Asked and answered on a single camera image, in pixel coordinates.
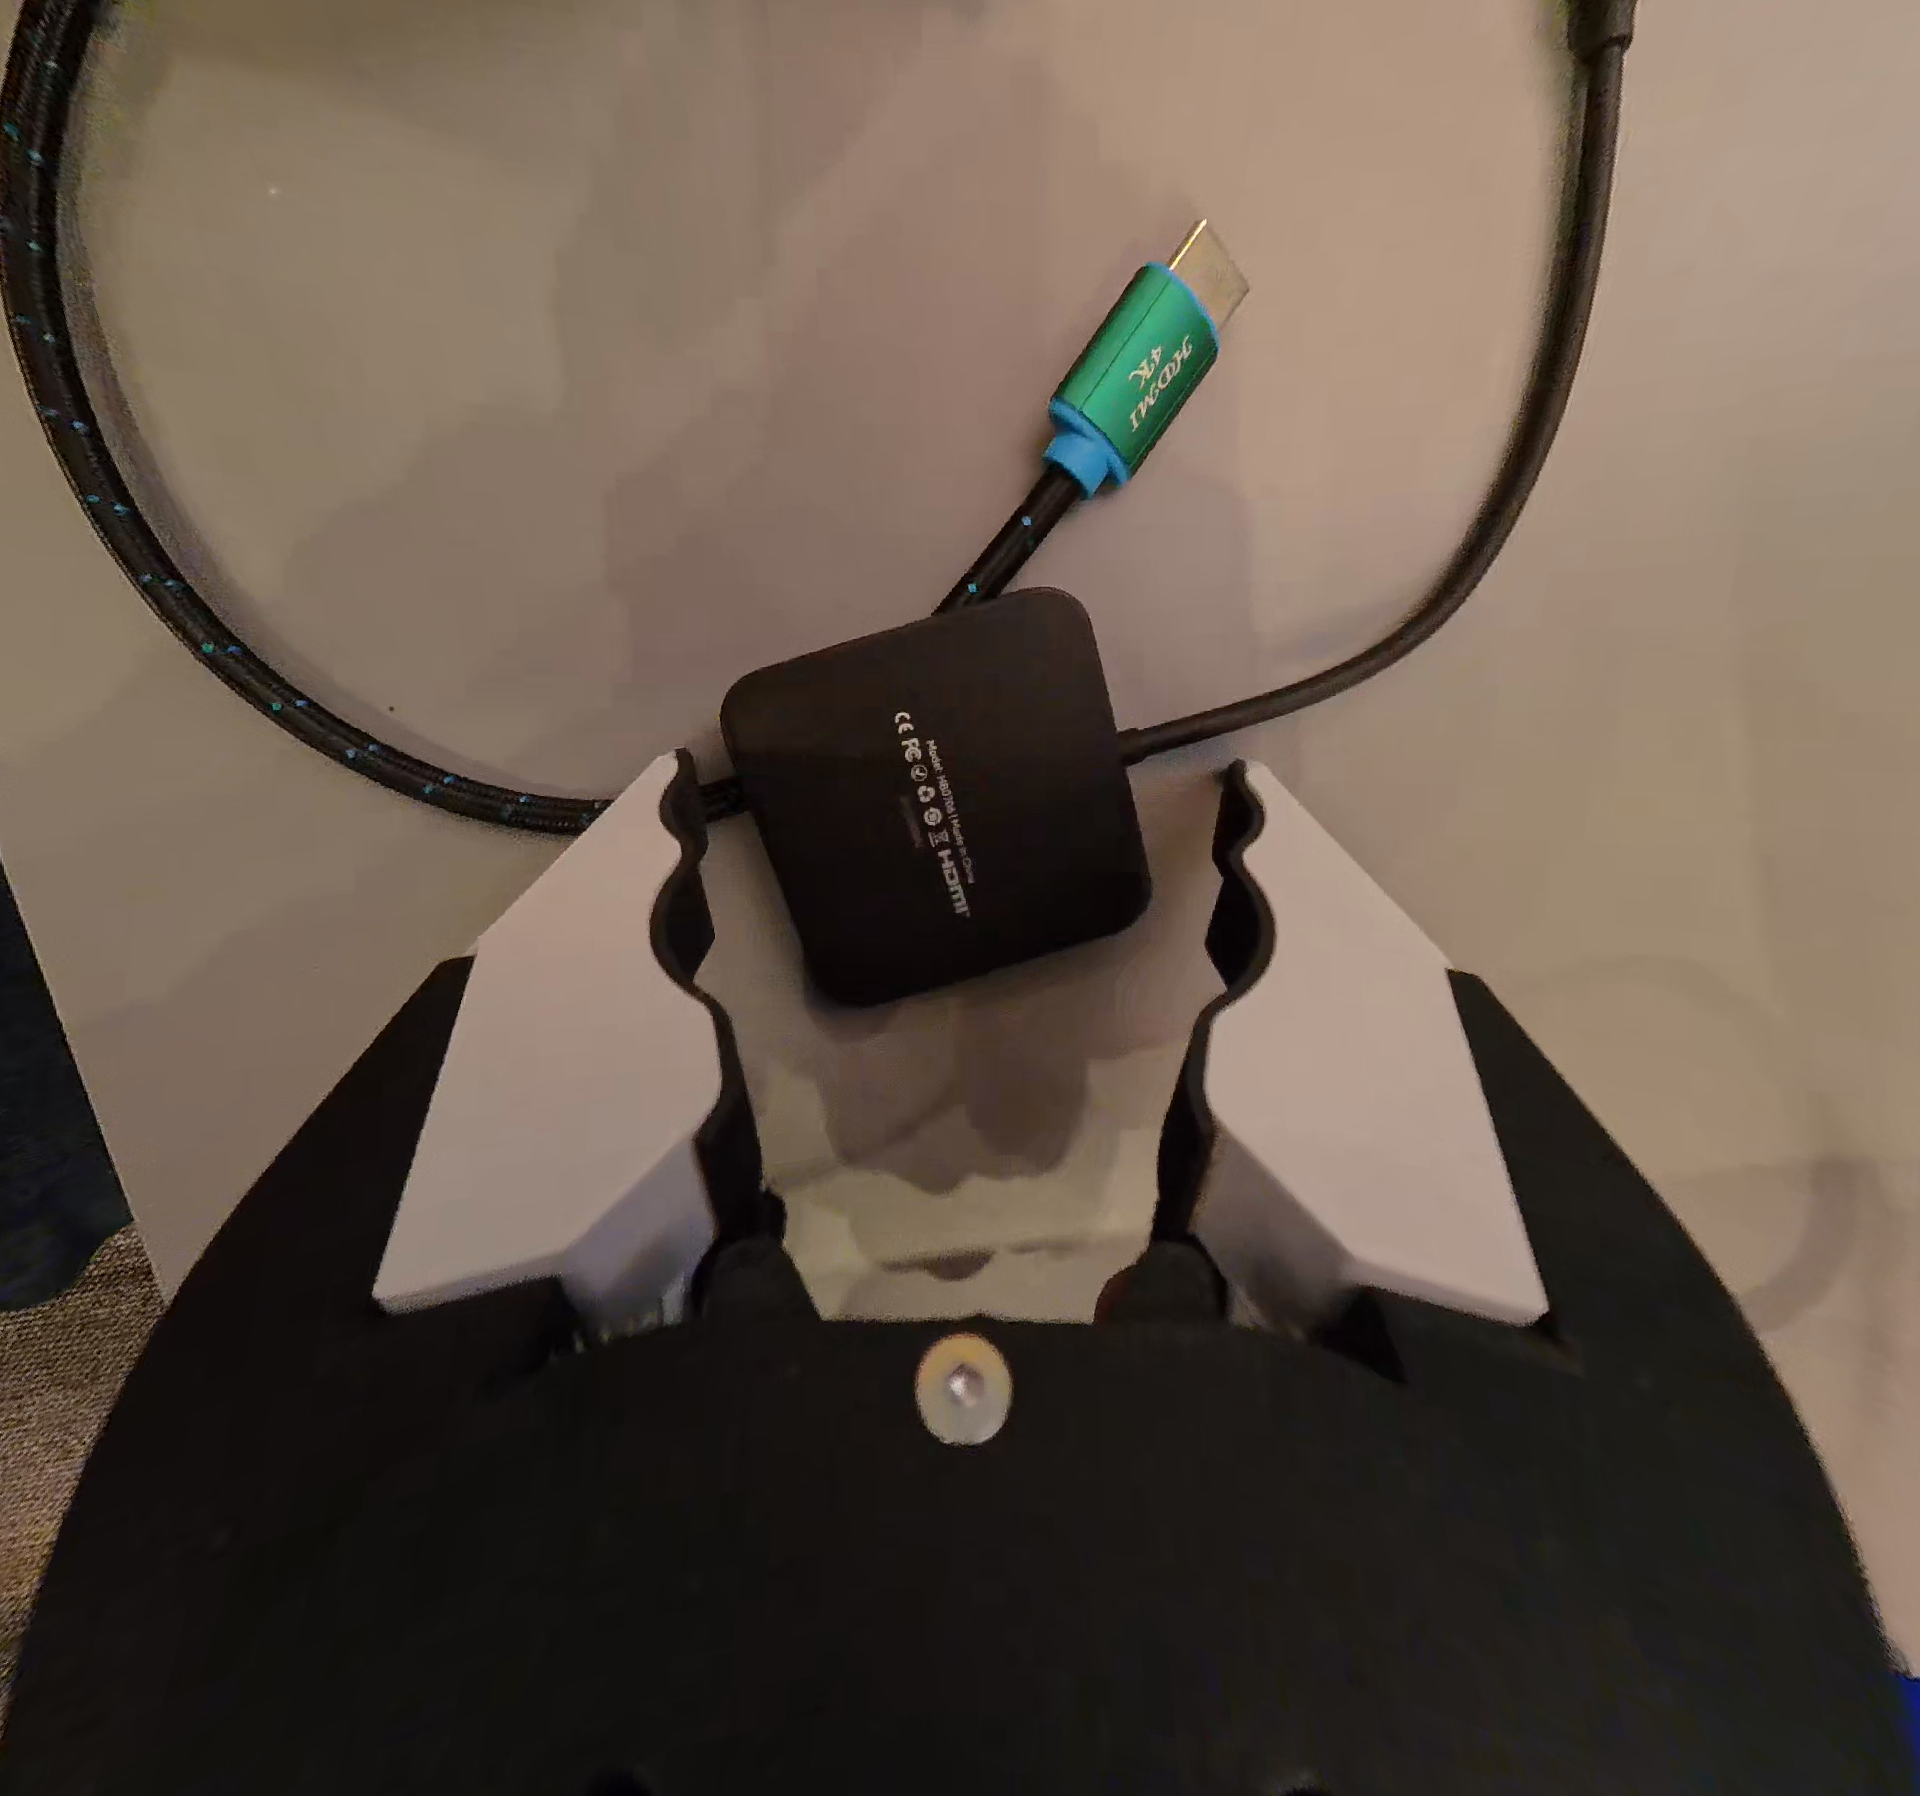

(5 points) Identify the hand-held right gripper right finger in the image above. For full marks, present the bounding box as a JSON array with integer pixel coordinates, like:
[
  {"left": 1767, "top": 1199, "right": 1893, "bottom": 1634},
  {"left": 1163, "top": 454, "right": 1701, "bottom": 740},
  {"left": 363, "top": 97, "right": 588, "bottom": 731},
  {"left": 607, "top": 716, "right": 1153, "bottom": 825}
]
[{"left": 1156, "top": 762, "right": 1546, "bottom": 1324}]

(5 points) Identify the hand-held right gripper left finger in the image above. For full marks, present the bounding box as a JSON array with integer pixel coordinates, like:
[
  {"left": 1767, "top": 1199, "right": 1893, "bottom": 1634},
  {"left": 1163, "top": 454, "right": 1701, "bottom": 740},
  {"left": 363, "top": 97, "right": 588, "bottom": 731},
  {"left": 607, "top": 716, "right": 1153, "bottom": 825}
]
[{"left": 376, "top": 753, "right": 776, "bottom": 1318}]

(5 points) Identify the braided black hdmi cable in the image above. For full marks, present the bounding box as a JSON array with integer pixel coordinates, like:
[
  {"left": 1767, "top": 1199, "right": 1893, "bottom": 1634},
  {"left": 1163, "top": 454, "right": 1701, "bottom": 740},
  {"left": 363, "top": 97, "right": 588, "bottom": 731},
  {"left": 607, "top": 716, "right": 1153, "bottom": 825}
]
[{"left": 0, "top": 0, "right": 1261, "bottom": 837}]

